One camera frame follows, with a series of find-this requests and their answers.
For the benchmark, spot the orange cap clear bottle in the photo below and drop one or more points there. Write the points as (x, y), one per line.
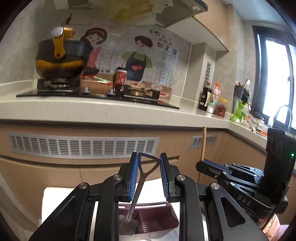
(216, 92)

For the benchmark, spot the cartoon couple backsplash sticker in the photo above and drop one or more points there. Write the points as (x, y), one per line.
(148, 55)

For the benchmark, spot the kitchen faucet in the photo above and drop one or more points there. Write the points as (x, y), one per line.
(283, 118)

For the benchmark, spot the window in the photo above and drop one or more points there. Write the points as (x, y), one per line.
(275, 73)

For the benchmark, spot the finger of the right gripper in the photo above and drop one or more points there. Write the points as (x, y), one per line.
(211, 169)

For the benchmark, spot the grey utensil rack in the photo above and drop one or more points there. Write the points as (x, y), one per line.
(242, 91)

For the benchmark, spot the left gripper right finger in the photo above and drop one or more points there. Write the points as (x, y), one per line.
(225, 219)

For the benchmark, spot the small silver vent grille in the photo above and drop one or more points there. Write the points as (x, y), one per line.
(197, 141)

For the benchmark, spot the yellow lid chili jar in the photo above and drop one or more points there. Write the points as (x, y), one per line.
(221, 107)

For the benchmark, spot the red lidded jar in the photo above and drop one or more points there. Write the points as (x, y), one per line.
(119, 77)

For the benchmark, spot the metal peeler utensil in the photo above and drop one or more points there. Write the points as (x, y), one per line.
(126, 224)

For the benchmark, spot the person's right hand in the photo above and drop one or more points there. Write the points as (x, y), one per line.
(273, 229)

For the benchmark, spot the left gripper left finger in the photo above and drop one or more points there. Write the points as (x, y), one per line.
(72, 219)

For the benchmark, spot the black gas stove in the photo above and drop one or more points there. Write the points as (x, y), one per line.
(99, 88)

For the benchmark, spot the black yellow cooking pot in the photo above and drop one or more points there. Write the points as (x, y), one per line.
(61, 56)

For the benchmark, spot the green plastic bag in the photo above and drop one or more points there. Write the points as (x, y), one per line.
(240, 112)

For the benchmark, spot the maroon plastic utensil holder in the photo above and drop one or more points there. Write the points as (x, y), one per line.
(154, 220)

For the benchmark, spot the large silver vent grille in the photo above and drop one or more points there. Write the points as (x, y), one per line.
(67, 147)

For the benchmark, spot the small white bottle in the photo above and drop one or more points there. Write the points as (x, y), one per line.
(211, 106)

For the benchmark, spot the dark soy sauce bottle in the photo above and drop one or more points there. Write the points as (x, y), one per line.
(205, 97)

